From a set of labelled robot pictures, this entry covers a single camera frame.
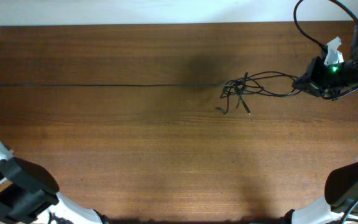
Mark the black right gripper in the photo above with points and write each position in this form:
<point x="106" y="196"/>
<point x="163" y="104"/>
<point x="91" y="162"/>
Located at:
<point x="308" y="84"/>

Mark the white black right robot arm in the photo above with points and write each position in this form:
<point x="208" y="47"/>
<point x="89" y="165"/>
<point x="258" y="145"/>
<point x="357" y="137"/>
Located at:
<point x="339" y="202"/>

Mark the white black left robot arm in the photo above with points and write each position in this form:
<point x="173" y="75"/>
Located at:
<point x="29" y="194"/>

